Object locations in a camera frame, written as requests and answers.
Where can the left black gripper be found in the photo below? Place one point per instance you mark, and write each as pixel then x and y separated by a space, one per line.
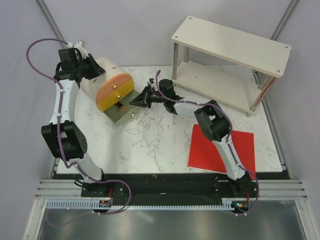
pixel 97 70

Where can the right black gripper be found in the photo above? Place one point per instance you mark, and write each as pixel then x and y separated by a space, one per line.
pixel 143 99

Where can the yellow drawer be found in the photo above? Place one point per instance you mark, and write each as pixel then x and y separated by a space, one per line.
pixel 116 96

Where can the orange top drawer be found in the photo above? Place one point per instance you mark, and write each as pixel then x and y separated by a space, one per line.
pixel 111 85

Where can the grey bottom drawer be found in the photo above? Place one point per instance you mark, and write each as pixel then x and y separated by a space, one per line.
pixel 120 117

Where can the gold black lipstick box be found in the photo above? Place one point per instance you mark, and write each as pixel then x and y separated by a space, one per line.
pixel 120 106

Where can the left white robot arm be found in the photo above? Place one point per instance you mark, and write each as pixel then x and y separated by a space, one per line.
pixel 62 135

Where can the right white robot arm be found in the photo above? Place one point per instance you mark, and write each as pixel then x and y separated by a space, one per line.
pixel 214 124

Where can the red notebook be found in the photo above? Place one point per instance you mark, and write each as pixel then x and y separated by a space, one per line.
pixel 203 155

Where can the cream two-tier shelf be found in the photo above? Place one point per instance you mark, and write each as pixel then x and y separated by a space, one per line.
pixel 237 47

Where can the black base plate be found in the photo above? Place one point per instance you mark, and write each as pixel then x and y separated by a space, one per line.
pixel 171 188

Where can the white slotted cable duct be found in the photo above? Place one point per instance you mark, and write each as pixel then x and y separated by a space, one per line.
pixel 95 204

